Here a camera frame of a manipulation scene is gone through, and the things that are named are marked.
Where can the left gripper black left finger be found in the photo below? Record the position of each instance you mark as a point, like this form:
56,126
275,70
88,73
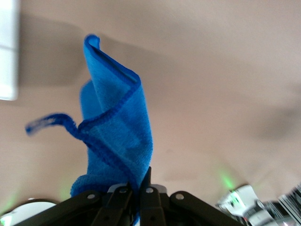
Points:
110,207

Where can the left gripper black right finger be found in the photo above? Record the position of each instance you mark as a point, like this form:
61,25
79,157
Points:
150,207

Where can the blue microfiber towel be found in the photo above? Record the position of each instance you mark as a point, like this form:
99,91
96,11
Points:
117,117

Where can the white towel rack base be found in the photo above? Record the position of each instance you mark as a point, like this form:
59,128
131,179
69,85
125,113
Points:
8,47

